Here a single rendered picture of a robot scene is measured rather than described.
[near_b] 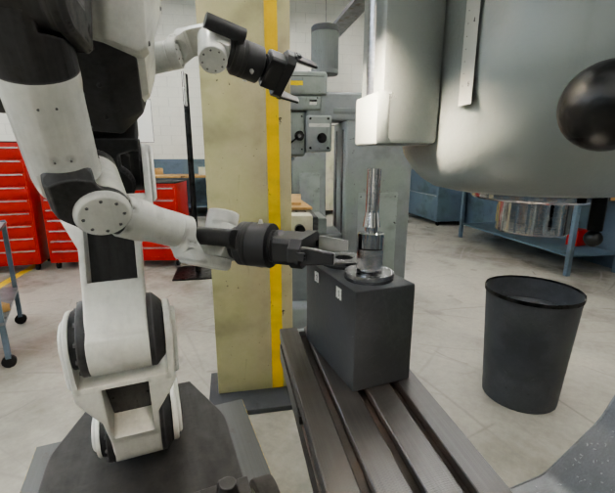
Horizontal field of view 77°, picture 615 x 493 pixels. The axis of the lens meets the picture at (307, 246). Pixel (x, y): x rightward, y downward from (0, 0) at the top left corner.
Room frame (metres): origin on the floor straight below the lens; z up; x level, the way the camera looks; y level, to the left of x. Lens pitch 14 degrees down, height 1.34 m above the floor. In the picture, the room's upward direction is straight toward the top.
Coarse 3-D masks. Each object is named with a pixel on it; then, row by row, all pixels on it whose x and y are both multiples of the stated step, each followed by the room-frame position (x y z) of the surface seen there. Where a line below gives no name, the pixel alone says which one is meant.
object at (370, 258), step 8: (360, 240) 0.67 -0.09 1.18; (368, 240) 0.66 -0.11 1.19; (376, 240) 0.66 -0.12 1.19; (360, 248) 0.67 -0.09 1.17; (368, 248) 0.66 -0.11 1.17; (376, 248) 0.66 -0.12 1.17; (360, 256) 0.67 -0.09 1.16; (368, 256) 0.66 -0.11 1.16; (376, 256) 0.66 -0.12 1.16; (360, 264) 0.67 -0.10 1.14; (368, 264) 0.66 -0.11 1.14; (376, 264) 0.66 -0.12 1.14; (368, 272) 0.66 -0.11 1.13; (376, 272) 0.66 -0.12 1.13
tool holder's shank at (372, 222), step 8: (368, 168) 0.69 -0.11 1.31; (376, 168) 0.68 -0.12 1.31; (368, 176) 0.68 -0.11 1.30; (376, 176) 0.68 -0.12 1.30; (368, 184) 0.68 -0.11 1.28; (376, 184) 0.68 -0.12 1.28; (368, 192) 0.68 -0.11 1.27; (376, 192) 0.68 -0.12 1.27; (368, 200) 0.68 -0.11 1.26; (376, 200) 0.68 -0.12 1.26; (368, 208) 0.68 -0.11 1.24; (376, 208) 0.68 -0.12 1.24; (368, 216) 0.67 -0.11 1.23; (376, 216) 0.67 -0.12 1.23; (368, 224) 0.67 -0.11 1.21; (376, 224) 0.67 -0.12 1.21; (368, 232) 0.67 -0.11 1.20; (376, 232) 0.68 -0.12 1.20
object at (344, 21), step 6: (354, 0) 6.56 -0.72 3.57; (360, 0) 6.56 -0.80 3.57; (348, 6) 6.86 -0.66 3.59; (354, 6) 6.80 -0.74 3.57; (360, 6) 6.80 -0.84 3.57; (342, 12) 7.19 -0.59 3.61; (348, 12) 7.06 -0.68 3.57; (354, 12) 7.06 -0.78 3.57; (360, 12) 7.06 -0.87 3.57; (342, 18) 7.35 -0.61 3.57; (348, 18) 7.35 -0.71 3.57; (354, 18) 7.35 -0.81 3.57; (342, 24) 7.71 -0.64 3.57; (348, 24) 7.71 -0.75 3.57; (342, 30) 8.06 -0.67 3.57
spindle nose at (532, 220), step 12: (504, 204) 0.27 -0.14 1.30; (516, 204) 0.27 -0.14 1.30; (528, 204) 0.26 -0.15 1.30; (540, 204) 0.26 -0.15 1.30; (504, 216) 0.27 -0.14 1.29; (516, 216) 0.26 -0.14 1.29; (528, 216) 0.26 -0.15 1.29; (540, 216) 0.26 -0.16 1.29; (552, 216) 0.25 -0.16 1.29; (564, 216) 0.26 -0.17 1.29; (504, 228) 0.27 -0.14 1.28; (516, 228) 0.26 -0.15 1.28; (528, 228) 0.26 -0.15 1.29; (540, 228) 0.26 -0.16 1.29; (552, 228) 0.25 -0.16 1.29; (564, 228) 0.26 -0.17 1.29
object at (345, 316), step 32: (352, 256) 0.78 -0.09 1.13; (320, 288) 0.73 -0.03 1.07; (352, 288) 0.62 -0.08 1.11; (384, 288) 0.62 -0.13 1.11; (320, 320) 0.73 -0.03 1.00; (352, 320) 0.61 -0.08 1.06; (384, 320) 0.62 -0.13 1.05; (320, 352) 0.73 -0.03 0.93; (352, 352) 0.60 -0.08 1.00; (384, 352) 0.62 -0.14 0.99; (352, 384) 0.60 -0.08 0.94
